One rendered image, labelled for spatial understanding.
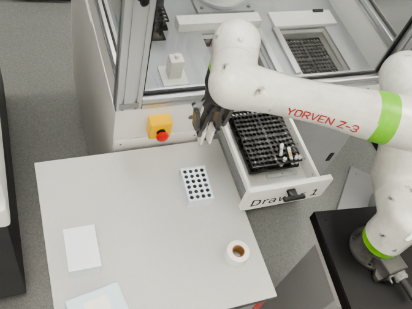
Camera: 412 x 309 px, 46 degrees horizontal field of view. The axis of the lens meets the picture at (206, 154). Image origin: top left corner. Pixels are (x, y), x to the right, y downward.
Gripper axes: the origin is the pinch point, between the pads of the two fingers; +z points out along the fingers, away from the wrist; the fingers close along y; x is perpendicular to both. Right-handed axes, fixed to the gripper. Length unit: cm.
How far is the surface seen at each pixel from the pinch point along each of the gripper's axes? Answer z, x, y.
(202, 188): 22.9, 4.9, -2.1
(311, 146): 44, -15, -63
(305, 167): 16.9, 8.1, -36.2
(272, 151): 12.3, 2.3, -25.0
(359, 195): 98, -11, -115
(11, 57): 102, -141, 45
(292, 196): 11.2, 19.7, -23.4
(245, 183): 13.4, 11.0, -12.0
